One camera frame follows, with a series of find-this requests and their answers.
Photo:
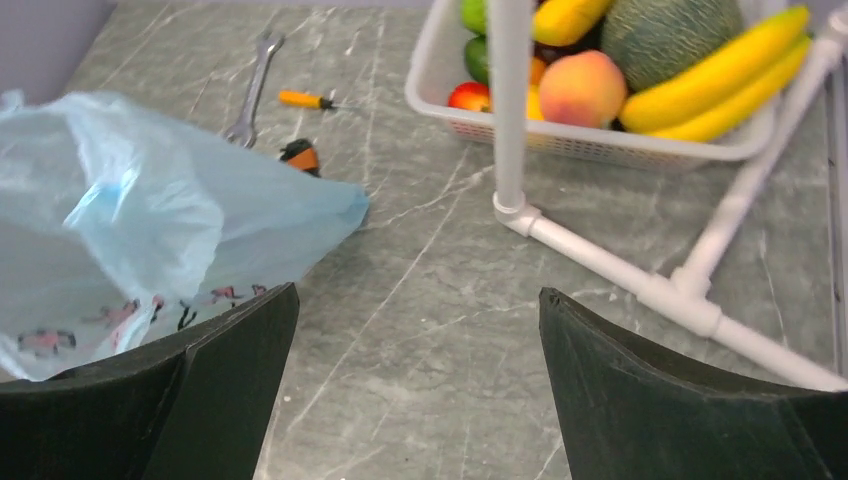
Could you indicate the orange black small brush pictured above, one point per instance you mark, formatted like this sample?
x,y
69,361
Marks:
x,y
301,154

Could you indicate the lower yellow banana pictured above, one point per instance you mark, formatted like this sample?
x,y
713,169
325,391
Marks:
x,y
731,112

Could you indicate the orange handled screwdriver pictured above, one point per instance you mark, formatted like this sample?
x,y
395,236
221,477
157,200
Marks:
x,y
310,101

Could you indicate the small red apple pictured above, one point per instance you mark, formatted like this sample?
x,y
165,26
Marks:
x,y
471,96

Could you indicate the silver wrench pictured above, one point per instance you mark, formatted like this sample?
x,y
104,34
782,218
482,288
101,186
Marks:
x,y
242,131

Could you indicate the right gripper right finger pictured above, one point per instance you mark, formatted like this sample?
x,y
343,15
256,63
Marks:
x,y
629,408

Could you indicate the white pvc pipe frame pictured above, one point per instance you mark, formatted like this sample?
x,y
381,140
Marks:
x,y
773,285

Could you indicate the green netted melon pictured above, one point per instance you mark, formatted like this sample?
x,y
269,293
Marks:
x,y
651,41

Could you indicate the yellow mango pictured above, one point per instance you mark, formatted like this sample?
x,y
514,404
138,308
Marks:
x,y
561,23

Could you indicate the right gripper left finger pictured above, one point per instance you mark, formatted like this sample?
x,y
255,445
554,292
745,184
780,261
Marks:
x,y
193,405

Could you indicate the peach fruit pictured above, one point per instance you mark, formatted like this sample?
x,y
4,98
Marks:
x,y
584,90

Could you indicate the white plastic fruit basket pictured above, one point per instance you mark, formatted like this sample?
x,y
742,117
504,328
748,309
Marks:
x,y
437,68

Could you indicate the green pear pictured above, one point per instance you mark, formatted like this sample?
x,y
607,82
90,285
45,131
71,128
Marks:
x,y
473,15

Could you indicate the green lime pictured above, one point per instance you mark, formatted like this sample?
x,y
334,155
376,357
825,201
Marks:
x,y
476,59

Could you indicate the light blue plastic bag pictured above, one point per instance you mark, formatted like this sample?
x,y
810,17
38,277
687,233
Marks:
x,y
120,226

